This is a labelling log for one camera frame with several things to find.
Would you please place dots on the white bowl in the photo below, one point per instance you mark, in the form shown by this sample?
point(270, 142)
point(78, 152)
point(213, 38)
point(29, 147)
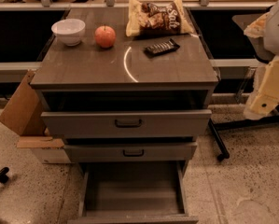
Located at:
point(69, 31)

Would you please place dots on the brown cardboard box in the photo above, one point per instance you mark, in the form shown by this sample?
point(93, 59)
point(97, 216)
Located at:
point(22, 116)

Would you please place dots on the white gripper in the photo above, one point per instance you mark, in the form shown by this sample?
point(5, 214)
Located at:
point(277, 32)

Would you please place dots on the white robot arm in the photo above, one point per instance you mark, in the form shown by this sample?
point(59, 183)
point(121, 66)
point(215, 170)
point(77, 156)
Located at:
point(271, 33)

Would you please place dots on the grey middle drawer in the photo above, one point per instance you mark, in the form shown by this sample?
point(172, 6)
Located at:
point(131, 152)

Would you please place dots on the grey top drawer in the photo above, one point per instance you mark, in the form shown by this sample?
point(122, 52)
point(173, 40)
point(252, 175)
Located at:
point(76, 125)

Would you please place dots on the yellow brown chip bag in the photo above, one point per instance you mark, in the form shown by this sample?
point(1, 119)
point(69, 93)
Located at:
point(146, 18)

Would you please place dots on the black chair leg caster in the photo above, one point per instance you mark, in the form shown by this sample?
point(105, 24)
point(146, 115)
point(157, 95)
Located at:
point(3, 175)

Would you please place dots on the grey drawer cabinet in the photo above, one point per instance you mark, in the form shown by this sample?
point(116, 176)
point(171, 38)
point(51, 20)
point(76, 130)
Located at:
point(88, 78)

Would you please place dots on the black candy bar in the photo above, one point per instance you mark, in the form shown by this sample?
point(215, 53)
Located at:
point(161, 48)

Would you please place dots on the grey drawer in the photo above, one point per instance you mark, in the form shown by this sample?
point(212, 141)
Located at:
point(131, 152)
point(76, 125)
point(143, 192)

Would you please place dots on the red apple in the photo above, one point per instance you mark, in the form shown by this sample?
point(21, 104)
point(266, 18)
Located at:
point(105, 36)

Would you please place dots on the grey bottom drawer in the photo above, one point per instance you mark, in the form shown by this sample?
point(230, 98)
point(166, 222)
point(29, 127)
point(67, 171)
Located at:
point(143, 192)

